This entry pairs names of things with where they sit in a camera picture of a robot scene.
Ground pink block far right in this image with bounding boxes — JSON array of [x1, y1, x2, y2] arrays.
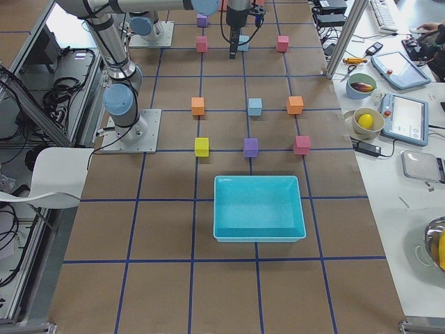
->
[[276, 35, 290, 53]]

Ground teach pendant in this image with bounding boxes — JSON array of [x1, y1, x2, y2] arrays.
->
[[371, 51, 431, 90], [380, 93, 429, 147]]

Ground metal bowl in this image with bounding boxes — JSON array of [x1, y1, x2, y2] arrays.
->
[[414, 216, 444, 273]]

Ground green bowl with eggplant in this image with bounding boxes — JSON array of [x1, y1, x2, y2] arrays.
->
[[346, 73, 377, 100]]

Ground turquoise plastic tray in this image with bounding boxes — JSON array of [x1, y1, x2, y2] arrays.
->
[[213, 175, 307, 243]]

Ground pink block far left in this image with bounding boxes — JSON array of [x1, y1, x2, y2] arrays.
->
[[195, 35, 208, 53]]

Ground white keyboard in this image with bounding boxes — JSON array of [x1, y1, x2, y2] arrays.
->
[[368, 0, 398, 33]]

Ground light blue block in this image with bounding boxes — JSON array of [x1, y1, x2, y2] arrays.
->
[[248, 98, 263, 116], [237, 35, 250, 51]]

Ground purple block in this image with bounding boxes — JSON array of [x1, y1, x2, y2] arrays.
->
[[196, 13, 209, 28], [243, 138, 259, 158]]

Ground pink block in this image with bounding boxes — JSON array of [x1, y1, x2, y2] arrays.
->
[[195, 35, 208, 53], [293, 136, 312, 155], [276, 35, 290, 53]]

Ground orange block left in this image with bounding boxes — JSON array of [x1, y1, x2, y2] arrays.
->
[[191, 97, 205, 116]]

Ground beige bowl with lemon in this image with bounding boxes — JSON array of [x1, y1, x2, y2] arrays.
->
[[352, 108, 385, 139]]

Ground purple block far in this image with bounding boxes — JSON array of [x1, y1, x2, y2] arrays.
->
[[196, 13, 209, 28]]

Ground orange handled tool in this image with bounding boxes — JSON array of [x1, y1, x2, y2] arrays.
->
[[342, 57, 368, 65]]

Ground yellow block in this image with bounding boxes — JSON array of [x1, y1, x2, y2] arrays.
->
[[194, 137, 210, 157]]

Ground scissors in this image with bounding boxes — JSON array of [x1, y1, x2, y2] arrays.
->
[[341, 64, 357, 82]]

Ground teach pendant far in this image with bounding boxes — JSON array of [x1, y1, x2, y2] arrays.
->
[[371, 51, 431, 90]]

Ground pink block near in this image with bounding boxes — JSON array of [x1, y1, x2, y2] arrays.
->
[[293, 136, 312, 155]]

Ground black power adapter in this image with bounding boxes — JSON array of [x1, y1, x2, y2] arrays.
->
[[353, 141, 381, 157]]

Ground teach pendant near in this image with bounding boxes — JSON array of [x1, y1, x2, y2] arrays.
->
[[380, 93, 429, 147]]

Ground orange block right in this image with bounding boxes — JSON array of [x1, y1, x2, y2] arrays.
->
[[286, 96, 304, 115]]

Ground aluminium frame post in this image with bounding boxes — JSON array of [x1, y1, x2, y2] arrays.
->
[[325, 0, 368, 79]]

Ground grey kitchen scale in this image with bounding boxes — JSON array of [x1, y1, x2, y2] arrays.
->
[[400, 150, 444, 184]]

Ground purple block near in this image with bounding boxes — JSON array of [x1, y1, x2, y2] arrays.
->
[[243, 138, 259, 158]]

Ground orange block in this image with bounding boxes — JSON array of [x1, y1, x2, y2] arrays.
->
[[286, 96, 304, 115], [191, 97, 205, 116]]

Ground white chair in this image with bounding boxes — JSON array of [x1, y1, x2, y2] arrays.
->
[[1, 147, 93, 209]]

